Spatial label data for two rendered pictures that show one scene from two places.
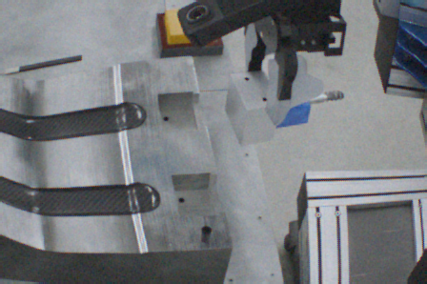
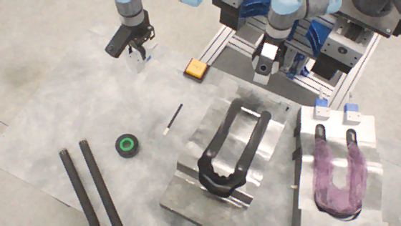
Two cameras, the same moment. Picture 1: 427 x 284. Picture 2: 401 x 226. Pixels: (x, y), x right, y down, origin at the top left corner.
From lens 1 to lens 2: 0.84 m
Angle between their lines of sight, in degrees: 30
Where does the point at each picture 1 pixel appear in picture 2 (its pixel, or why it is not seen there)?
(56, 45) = (167, 109)
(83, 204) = (258, 133)
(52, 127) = (224, 126)
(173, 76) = (230, 85)
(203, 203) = (269, 103)
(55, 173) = (243, 135)
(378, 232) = (226, 64)
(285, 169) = not seen: hidden behind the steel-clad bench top
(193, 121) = (242, 89)
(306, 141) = not seen: hidden behind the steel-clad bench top
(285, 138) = not seen: hidden behind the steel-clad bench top
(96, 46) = (180, 96)
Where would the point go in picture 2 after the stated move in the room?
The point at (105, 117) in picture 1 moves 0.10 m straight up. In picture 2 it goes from (232, 109) to (235, 96)
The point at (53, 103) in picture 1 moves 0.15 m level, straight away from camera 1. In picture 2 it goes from (215, 121) to (177, 104)
